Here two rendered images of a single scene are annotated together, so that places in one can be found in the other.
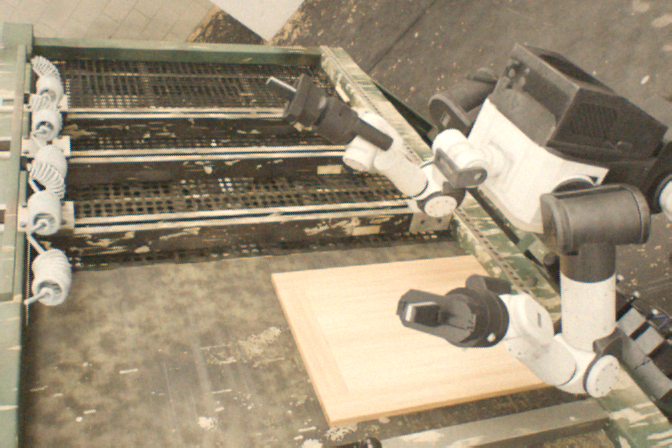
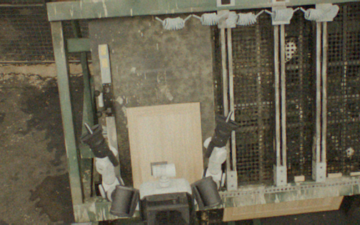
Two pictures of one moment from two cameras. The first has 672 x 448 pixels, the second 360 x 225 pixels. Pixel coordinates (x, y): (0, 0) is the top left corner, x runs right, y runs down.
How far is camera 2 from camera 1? 1.82 m
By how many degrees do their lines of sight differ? 49
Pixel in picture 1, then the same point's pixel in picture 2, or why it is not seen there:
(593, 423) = not seen: hidden behind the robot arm
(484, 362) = (145, 169)
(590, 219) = (116, 195)
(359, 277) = (194, 137)
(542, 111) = (156, 200)
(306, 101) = (220, 125)
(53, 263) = (175, 24)
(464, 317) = (84, 139)
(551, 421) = not seen: hidden behind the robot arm
